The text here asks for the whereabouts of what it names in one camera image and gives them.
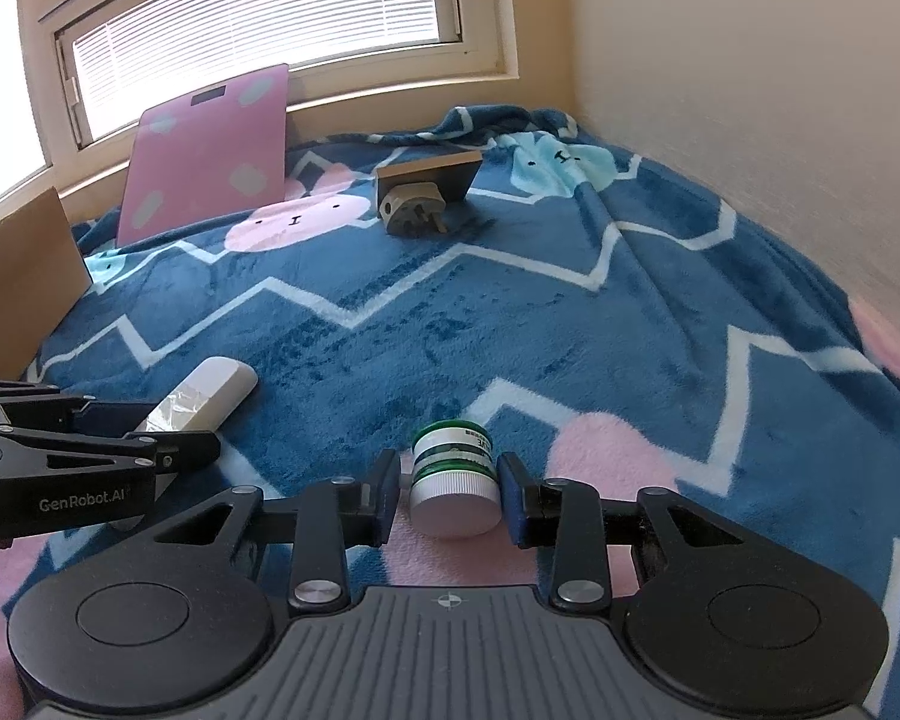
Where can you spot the blue printed blanket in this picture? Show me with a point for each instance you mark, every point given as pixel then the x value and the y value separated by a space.
pixel 495 315

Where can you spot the beige window frame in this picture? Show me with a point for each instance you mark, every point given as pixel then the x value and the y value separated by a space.
pixel 487 15

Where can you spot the green and white jar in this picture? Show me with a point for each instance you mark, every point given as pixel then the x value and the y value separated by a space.
pixel 454 487

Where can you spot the white window blind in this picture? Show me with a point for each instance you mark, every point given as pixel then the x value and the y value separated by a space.
pixel 262 30

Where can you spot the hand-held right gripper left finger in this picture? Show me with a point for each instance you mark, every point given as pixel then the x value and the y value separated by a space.
pixel 386 499

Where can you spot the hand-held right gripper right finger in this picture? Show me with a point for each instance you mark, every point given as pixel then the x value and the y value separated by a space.
pixel 511 502

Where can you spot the grey plug adapter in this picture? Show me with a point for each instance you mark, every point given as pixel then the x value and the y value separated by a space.
pixel 409 210

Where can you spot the white remote control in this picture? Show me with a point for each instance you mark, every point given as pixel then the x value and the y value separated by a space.
pixel 210 390

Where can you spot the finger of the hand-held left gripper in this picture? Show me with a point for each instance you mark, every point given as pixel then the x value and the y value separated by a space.
pixel 60 412
pixel 187 451

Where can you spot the brown wooden board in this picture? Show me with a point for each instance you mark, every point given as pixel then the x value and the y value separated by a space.
pixel 442 172

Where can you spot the cardboard box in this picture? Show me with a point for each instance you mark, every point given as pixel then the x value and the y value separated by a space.
pixel 15 292

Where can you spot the pink bathroom scale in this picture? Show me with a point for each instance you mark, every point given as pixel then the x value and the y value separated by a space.
pixel 202 157

